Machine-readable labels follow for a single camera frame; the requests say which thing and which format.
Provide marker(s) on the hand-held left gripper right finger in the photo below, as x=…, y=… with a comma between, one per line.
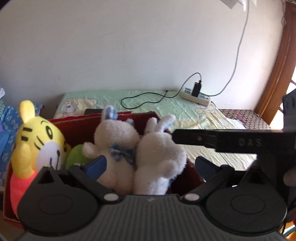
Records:
x=205, y=166

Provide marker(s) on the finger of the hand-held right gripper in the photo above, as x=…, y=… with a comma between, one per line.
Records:
x=194, y=138

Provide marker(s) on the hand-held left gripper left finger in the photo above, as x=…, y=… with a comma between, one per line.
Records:
x=96, y=166

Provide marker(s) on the green plush toy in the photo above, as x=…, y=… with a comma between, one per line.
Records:
x=77, y=155

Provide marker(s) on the white plush rabbit blue bow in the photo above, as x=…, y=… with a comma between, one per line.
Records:
x=115, y=136

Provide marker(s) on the red cardboard box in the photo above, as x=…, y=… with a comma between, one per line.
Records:
x=76, y=122

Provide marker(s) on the yellow tiger plush toy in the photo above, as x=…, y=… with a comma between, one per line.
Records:
x=34, y=139

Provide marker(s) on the person's right hand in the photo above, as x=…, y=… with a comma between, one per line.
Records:
x=289, y=109

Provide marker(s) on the white power strip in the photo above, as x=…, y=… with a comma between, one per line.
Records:
x=201, y=99

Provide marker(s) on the black charger plug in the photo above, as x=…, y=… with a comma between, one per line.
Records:
x=196, y=89

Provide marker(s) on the black smartphone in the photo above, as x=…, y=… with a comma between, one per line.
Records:
x=93, y=111

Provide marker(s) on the wooden door frame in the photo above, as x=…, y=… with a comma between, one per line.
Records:
x=275, y=76

